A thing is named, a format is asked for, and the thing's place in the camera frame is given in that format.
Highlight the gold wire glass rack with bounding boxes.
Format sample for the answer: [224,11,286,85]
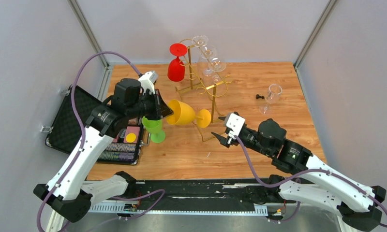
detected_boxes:
[175,38,230,126]

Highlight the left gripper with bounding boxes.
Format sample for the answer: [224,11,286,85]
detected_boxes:
[126,88,174,120]

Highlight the clear wine glass front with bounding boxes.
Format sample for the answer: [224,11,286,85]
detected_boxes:
[259,84,283,115]

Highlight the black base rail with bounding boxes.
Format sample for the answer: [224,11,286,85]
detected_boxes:
[90,178,299,219]

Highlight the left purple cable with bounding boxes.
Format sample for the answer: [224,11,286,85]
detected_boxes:
[36,51,166,232]

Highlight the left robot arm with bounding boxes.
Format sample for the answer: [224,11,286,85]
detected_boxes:
[33,77,173,223]

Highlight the clear wine glass rearmost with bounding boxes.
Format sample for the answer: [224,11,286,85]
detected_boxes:
[191,35,208,47]

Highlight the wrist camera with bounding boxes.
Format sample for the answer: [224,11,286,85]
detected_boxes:
[138,71,158,94]
[224,116,245,138]

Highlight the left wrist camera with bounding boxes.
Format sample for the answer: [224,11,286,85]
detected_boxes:
[138,71,158,94]

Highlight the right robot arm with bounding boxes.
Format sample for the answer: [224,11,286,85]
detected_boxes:
[216,112,387,232]

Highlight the black poker chip case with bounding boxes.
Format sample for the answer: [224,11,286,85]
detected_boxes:
[45,86,145,165]

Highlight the black chess pawn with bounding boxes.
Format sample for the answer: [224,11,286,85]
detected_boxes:
[255,94,265,99]

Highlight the red wine glass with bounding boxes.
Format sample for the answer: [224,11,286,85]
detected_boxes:
[167,43,188,82]

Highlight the orange wine glass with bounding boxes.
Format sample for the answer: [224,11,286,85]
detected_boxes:
[166,100,212,128]

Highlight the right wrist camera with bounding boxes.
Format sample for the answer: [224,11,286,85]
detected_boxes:
[224,116,245,138]

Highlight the yellow round chip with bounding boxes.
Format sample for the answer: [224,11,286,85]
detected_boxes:
[125,133,137,144]

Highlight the green wine glass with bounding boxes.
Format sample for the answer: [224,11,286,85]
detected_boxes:
[142,117,165,144]

